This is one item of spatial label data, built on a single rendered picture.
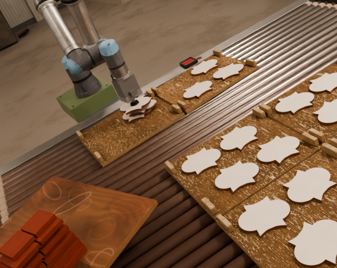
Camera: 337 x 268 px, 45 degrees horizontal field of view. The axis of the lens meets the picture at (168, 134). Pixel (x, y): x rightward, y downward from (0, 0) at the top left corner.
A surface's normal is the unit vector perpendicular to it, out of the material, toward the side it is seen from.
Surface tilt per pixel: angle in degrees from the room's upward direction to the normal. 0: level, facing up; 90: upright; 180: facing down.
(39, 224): 0
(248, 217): 0
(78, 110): 90
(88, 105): 90
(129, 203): 0
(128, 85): 90
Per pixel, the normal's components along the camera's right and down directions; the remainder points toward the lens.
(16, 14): 0.51, 0.29
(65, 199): -0.34, -0.79
